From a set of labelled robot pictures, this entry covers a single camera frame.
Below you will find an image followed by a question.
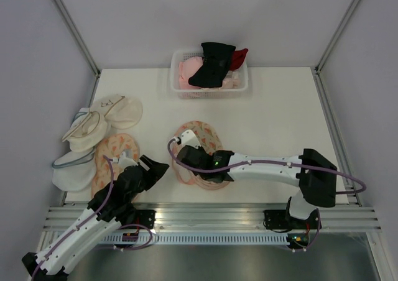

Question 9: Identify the floral mesh laundry bag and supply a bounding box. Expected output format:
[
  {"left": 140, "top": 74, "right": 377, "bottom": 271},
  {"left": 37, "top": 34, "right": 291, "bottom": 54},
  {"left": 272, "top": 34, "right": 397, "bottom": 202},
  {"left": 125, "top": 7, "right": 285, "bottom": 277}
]
[{"left": 171, "top": 121, "right": 229, "bottom": 190}]

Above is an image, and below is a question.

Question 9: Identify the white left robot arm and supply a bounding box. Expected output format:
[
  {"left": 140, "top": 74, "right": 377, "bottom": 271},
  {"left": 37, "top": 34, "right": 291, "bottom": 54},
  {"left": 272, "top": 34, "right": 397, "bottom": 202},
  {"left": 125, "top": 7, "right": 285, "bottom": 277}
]
[{"left": 22, "top": 154, "right": 169, "bottom": 280}]

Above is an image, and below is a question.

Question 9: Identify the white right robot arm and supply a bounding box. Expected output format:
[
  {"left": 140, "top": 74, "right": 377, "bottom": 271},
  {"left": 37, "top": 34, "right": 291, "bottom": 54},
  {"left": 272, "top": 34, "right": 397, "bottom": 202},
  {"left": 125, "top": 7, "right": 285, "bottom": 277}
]
[{"left": 176, "top": 145, "right": 336, "bottom": 228}]

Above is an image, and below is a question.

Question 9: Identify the white laundry bag blue trim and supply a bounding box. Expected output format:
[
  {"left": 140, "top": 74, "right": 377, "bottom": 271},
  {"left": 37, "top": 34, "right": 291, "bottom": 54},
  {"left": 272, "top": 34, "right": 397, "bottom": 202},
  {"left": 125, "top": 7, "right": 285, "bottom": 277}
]
[{"left": 51, "top": 107, "right": 96, "bottom": 192}]

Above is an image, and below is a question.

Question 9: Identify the cream laundry bag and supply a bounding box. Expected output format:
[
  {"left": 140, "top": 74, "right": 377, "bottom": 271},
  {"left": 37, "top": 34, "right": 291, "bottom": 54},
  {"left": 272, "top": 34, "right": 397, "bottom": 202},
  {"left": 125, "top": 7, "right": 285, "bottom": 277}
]
[{"left": 62, "top": 94, "right": 144, "bottom": 152}]

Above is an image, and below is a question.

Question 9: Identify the pink bra in basket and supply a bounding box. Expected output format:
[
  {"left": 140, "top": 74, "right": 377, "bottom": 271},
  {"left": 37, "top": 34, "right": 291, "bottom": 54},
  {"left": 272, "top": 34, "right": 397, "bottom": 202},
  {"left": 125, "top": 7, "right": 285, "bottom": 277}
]
[{"left": 178, "top": 57, "right": 203, "bottom": 90}]

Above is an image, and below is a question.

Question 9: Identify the black bra in basket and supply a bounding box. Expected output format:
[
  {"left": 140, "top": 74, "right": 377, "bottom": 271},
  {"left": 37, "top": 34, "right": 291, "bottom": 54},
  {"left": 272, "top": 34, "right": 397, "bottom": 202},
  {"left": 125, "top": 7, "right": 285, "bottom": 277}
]
[{"left": 188, "top": 42, "right": 236, "bottom": 88}]

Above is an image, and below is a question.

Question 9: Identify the white plastic basket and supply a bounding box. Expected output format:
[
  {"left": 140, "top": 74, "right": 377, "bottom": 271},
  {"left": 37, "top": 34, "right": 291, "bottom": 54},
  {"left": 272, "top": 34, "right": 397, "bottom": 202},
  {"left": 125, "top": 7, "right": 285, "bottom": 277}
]
[{"left": 169, "top": 48, "right": 249, "bottom": 99}]

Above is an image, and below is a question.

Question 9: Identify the red garment in basket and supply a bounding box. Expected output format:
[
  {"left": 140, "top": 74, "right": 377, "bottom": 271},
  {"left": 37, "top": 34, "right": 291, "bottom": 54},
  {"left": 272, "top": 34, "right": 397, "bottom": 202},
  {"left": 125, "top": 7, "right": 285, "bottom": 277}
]
[{"left": 229, "top": 48, "right": 249, "bottom": 71}]

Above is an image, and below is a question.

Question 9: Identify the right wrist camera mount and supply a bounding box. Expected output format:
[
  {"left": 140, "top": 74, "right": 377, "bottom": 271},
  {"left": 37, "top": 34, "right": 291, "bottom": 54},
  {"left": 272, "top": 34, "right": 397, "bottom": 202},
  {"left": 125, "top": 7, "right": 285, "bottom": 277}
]
[{"left": 174, "top": 129, "right": 202, "bottom": 149}]

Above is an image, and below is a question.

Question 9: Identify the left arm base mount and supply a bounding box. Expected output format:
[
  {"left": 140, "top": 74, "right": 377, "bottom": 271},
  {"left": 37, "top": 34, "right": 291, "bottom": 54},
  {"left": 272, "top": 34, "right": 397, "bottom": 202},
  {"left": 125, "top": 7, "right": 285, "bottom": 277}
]
[{"left": 124, "top": 210, "right": 156, "bottom": 230}]

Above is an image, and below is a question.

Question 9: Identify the aluminium front rail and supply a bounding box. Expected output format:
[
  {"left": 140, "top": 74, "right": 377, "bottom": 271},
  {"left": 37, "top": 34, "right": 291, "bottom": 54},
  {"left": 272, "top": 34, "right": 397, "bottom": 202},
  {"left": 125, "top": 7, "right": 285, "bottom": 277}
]
[{"left": 43, "top": 202, "right": 382, "bottom": 232}]

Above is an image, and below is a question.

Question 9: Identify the white slotted cable duct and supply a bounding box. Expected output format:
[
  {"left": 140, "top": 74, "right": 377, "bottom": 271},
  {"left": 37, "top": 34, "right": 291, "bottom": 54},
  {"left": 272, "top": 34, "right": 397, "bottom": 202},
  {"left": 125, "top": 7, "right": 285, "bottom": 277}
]
[{"left": 100, "top": 233, "right": 288, "bottom": 246}]

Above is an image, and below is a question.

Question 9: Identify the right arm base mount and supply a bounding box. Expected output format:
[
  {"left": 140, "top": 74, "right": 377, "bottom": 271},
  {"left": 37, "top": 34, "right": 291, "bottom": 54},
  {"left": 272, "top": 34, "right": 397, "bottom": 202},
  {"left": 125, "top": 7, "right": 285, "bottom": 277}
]
[{"left": 263, "top": 210, "right": 320, "bottom": 233}]

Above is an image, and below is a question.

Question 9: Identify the left frame post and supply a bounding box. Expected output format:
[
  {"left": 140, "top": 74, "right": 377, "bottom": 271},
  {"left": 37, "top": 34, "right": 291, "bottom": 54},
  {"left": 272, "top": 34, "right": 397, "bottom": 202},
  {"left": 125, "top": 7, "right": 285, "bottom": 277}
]
[{"left": 42, "top": 0, "right": 101, "bottom": 76}]

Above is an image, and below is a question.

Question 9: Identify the frame post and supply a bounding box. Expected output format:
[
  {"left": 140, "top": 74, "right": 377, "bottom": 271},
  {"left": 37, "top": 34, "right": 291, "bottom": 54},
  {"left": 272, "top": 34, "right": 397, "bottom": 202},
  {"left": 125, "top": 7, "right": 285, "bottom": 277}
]
[
  {"left": 314, "top": 0, "right": 362, "bottom": 75},
  {"left": 42, "top": 0, "right": 101, "bottom": 76}
]

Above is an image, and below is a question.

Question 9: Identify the right frame post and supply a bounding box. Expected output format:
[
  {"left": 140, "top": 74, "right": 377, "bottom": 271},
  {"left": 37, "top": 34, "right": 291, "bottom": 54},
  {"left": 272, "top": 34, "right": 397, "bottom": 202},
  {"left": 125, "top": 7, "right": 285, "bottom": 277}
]
[{"left": 314, "top": 0, "right": 362, "bottom": 75}]

